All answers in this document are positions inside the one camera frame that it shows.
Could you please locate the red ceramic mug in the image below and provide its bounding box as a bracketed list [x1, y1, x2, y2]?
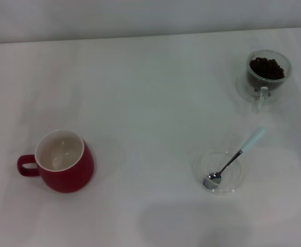
[16, 129, 95, 193]

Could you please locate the metal spoon with blue handle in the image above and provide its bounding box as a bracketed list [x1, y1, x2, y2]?
[203, 127, 266, 185]

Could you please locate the coffee beans pile in glass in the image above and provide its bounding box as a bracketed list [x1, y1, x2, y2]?
[247, 57, 286, 91]

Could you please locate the clear glass saucer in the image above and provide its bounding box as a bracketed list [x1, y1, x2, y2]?
[236, 73, 292, 105]
[191, 151, 244, 196]

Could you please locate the clear glass cup with handle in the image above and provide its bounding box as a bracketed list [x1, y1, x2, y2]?
[246, 50, 293, 112]

